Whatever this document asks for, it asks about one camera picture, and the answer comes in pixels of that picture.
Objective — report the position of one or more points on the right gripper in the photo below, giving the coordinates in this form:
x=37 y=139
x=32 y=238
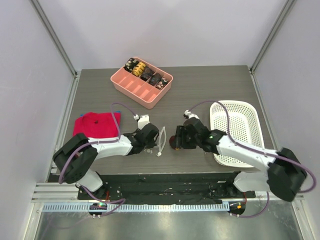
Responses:
x=179 y=137

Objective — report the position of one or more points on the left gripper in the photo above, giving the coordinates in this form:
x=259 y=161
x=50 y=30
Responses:
x=151 y=144

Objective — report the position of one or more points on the clear zip top bag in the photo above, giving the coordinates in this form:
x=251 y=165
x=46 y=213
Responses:
x=161 y=141

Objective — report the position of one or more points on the dark red fake fruit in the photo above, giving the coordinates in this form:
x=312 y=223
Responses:
x=172 y=142

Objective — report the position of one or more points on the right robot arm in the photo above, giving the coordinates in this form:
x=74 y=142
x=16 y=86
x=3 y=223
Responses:
x=279 y=172

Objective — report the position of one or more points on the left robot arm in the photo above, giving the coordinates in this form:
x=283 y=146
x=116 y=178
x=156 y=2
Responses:
x=75 y=158

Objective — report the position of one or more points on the red folded cloth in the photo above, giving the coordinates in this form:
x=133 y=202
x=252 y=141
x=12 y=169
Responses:
x=96 y=125

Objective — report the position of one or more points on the white perforated basket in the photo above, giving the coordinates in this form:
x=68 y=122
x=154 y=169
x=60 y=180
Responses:
x=243 y=118

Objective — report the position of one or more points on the black spotted sock roll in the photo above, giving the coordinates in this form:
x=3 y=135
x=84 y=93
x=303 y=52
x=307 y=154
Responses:
x=162 y=83

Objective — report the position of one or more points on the pink divided tray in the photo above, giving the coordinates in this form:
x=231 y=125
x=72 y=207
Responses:
x=139 y=90

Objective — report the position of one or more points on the dark brown sock roll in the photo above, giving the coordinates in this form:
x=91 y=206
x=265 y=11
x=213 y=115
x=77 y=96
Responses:
x=146 y=74

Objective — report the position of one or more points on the yellow black sock roll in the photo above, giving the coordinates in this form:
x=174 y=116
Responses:
x=138 y=69

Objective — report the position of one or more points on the black floral sock roll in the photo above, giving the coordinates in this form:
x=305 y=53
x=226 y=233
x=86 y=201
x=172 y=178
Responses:
x=130 y=64

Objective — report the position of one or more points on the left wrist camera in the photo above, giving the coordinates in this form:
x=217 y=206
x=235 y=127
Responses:
x=142 y=120

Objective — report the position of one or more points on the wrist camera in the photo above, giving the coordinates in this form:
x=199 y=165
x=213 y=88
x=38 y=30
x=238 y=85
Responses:
x=142 y=120
x=188 y=115

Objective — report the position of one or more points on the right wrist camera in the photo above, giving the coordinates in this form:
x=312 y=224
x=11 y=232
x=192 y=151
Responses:
x=188 y=115

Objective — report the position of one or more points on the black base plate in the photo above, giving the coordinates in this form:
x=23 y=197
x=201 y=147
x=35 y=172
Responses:
x=170 y=189

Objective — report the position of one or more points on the white slotted cable duct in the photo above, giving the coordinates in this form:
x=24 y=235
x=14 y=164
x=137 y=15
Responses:
x=53 y=207

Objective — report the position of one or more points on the right aluminium frame post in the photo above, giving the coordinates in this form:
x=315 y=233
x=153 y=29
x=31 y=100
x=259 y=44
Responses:
x=281 y=18

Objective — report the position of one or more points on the aluminium frame post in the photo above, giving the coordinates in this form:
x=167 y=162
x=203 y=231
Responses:
x=53 y=36
x=281 y=18

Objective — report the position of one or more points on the left aluminium frame post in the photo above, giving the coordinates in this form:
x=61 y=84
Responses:
x=53 y=36

